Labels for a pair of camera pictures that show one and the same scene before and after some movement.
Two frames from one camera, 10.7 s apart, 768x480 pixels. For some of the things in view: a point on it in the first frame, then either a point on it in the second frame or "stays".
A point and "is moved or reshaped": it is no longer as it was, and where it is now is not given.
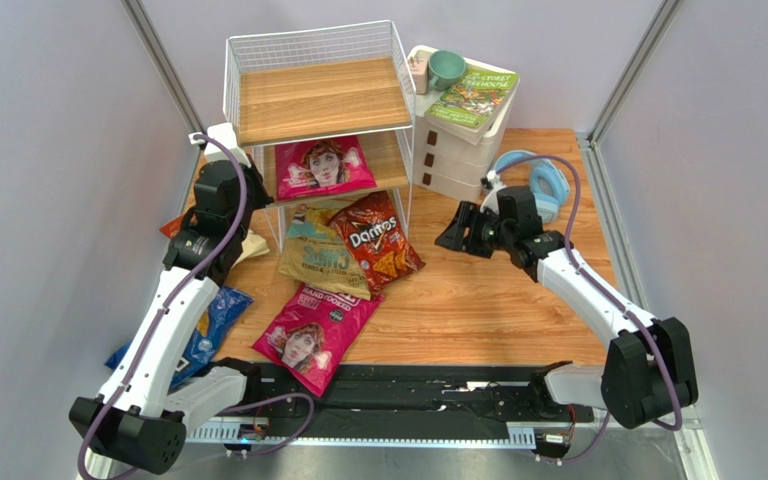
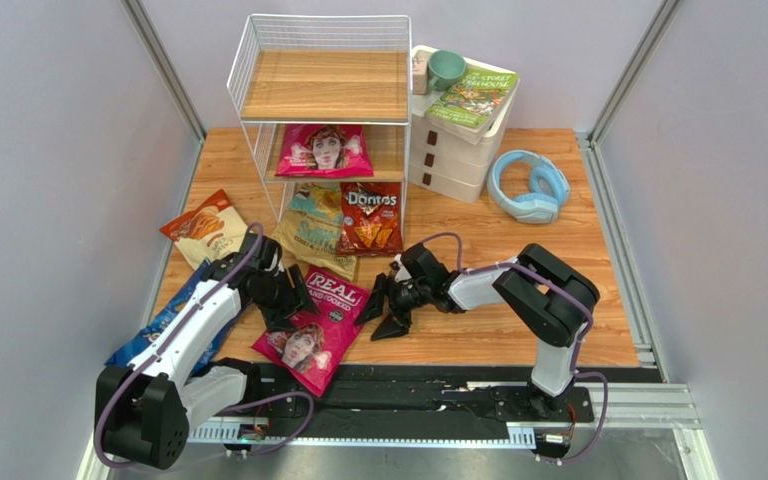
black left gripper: (262, 198) to (297, 299)
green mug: (445, 69) stays
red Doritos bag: (371, 230) is moved or reshaped
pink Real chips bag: (321, 166) is moved or reshaped
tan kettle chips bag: (319, 254) is moved or reshaped
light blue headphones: (548, 182) stays
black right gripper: (475, 231) to (396, 297)
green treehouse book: (468, 108) stays
